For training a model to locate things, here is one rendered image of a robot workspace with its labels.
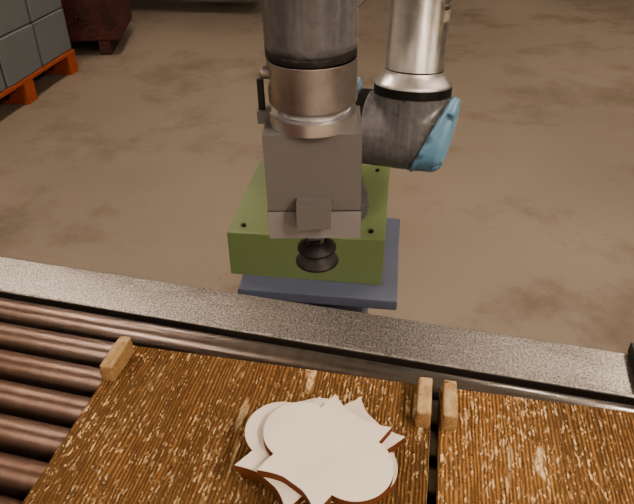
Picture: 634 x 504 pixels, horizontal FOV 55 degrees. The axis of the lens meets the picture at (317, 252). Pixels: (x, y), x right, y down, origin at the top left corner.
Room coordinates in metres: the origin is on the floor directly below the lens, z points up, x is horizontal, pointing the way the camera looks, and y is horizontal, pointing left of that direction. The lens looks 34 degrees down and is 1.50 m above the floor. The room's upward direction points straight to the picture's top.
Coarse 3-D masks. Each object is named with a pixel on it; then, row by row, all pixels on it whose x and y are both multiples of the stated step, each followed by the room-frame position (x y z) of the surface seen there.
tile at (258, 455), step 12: (264, 408) 0.46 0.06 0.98; (276, 408) 0.46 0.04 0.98; (252, 420) 0.45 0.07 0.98; (264, 420) 0.45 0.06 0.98; (252, 432) 0.43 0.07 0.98; (252, 444) 0.41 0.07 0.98; (252, 456) 0.40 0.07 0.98; (264, 456) 0.40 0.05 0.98; (240, 468) 0.39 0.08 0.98; (252, 468) 0.39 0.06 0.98; (264, 480) 0.38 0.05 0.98; (276, 480) 0.37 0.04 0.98; (276, 492) 0.36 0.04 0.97; (288, 492) 0.36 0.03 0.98
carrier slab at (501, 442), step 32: (480, 416) 0.49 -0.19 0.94; (512, 416) 0.49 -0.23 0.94; (544, 416) 0.49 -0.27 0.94; (576, 416) 0.49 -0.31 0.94; (608, 416) 0.49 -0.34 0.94; (448, 448) 0.44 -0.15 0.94; (480, 448) 0.44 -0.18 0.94; (512, 448) 0.44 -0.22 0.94; (544, 448) 0.44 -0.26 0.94; (576, 448) 0.44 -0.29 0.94; (608, 448) 0.44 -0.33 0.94; (448, 480) 0.40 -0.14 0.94; (480, 480) 0.40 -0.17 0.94; (512, 480) 0.40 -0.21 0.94; (544, 480) 0.40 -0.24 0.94; (576, 480) 0.40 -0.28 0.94; (608, 480) 0.40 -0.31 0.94
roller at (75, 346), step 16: (0, 336) 0.65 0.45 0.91; (16, 336) 0.65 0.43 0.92; (32, 336) 0.65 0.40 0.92; (48, 336) 0.65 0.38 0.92; (64, 336) 0.65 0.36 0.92; (80, 336) 0.65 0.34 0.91; (32, 352) 0.63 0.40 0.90; (48, 352) 0.63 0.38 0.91; (64, 352) 0.63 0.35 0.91; (80, 352) 0.62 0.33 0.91; (96, 352) 0.62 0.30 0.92; (432, 400) 0.53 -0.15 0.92; (432, 416) 0.51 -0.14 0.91
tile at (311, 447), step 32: (288, 416) 0.44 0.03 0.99; (320, 416) 0.44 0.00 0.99; (352, 416) 0.44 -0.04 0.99; (288, 448) 0.40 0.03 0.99; (320, 448) 0.40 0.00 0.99; (352, 448) 0.40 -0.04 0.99; (384, 448) 0.40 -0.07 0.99; (288, 480) 0.36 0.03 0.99; (320, 480) 0.36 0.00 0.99; (352, 480) 0.36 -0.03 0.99; (384, 480) 0.36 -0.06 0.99
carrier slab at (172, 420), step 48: (144, 384) 0.54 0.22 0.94; (192, 384) 0.54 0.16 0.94; (240, 384) 0.54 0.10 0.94; (288, 384) 0.54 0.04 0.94; (336, 384) 0.54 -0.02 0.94; (384, 384) 0.54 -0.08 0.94; (96, 432) 0.47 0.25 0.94; (144, 432) 0.47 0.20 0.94; (192, 432) 0.47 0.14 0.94; (240, 432) 0.47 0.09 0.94; (48, 480) 0.40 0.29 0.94; (96, 480) 0.40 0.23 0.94; (144, 480) 0.40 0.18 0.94; (192, 480) 0.40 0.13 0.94; (240, 480) 0.40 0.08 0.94
